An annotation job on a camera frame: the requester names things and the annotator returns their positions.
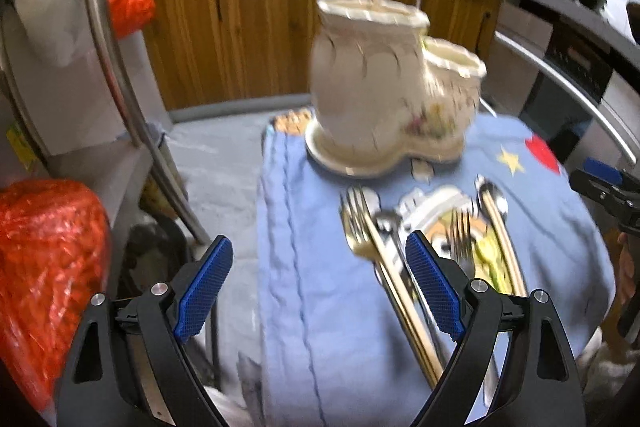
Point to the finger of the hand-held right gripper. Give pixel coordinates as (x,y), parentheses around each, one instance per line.
(597,189)

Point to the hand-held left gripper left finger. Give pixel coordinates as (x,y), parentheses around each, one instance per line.
(205,288)

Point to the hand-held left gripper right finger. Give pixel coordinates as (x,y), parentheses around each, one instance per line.
(432,288)

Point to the silver fork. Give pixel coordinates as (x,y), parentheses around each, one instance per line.
(462,242)

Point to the silver spoon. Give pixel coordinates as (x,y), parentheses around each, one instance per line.
(372,198)
(389,221)

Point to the gold fork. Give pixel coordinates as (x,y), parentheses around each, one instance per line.
(356,237)

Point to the gold spoon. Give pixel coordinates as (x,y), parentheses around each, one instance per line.
(492,197)

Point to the cream ceramic utensil holder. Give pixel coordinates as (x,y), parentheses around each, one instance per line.
(360,82)

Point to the person's right hand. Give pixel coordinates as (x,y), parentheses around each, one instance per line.
(631,264)

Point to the blue printed cloth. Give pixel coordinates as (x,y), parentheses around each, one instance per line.
(325,282)

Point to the built-in oven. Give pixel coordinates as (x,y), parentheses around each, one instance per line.
(575,62)

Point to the stainless steel rack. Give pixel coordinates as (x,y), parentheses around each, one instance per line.
(75,117)

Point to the wooden kitchen cabinets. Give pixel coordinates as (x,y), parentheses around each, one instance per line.
(260,32)

